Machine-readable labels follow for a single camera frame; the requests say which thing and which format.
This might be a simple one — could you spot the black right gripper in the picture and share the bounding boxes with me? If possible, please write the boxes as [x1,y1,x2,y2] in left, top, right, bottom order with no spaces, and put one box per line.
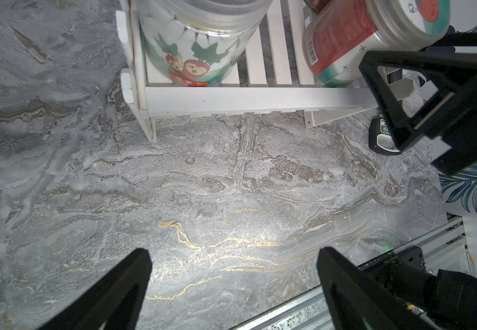
[359,51,477,175]

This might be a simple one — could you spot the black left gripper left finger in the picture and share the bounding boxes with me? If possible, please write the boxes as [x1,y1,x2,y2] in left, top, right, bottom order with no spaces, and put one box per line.
[40,248,153,329]

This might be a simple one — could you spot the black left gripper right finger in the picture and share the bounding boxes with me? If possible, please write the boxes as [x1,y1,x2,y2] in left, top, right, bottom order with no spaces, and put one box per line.
[317,247,432,329]

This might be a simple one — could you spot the red strawberry lid jar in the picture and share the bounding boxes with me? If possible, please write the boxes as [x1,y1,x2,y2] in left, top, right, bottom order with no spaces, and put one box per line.
[303,0,451,87]

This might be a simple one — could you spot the green white lid jar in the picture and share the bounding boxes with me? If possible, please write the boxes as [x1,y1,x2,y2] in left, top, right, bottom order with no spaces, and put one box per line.
[136,1,271,87]

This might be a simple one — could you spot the white slatted wooden shelf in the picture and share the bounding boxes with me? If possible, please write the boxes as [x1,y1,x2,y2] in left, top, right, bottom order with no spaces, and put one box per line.
[116,1,377,142]

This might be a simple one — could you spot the black remote-like tool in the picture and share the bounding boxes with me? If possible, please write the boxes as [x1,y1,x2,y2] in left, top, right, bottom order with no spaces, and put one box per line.
[368,117,403,156]

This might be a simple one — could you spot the aluminium front rail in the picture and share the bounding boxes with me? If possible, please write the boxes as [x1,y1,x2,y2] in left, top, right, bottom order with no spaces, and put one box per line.
[238,215,473,329]

